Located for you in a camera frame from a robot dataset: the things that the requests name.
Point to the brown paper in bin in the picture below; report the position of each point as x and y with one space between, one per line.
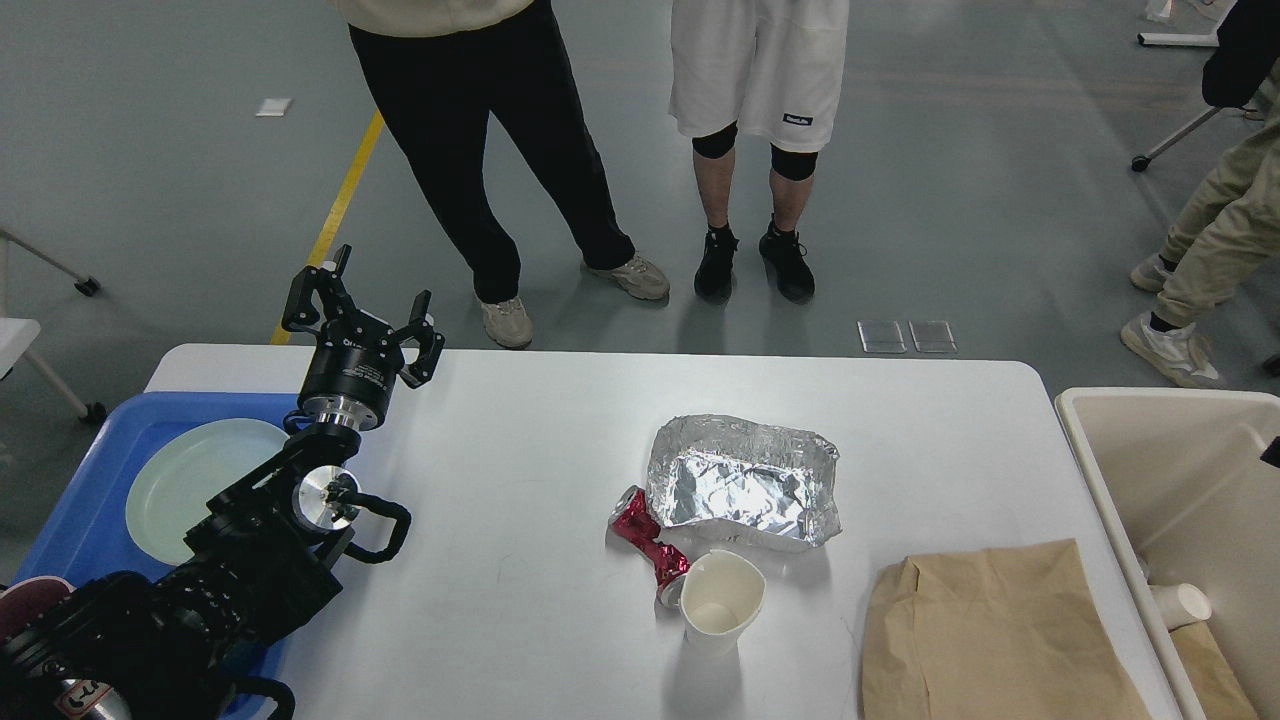
1218 691

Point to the aluminium foil tray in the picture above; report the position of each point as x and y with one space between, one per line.
725 478

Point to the brown paper bag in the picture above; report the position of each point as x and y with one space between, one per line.
1003 633

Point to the blue plastic tray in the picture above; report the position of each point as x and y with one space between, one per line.
90 480

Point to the white paper cup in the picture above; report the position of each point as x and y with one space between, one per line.
723 594

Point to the green plate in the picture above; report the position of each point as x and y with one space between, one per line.
170 493

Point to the white side table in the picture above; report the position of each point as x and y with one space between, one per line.
17 337

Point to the grey floor plate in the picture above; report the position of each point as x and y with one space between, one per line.
879 337
933 337

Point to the rolling stand leg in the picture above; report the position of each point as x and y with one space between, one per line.
84 283

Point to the pink mug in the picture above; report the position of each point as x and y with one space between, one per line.
26 601

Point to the crushed red can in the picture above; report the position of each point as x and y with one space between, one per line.
631 521

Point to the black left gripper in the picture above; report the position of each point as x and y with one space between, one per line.
354 369

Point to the small white cup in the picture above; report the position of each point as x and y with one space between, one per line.
1181 604

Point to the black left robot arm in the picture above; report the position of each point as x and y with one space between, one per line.
346 521

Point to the person in white shorts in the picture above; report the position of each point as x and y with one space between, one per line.
772 69

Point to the beige plastic bin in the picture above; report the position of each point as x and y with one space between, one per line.
1184 498

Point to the person in khaki trousers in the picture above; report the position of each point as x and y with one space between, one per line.
1230 225

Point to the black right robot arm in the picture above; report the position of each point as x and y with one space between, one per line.
1272 453

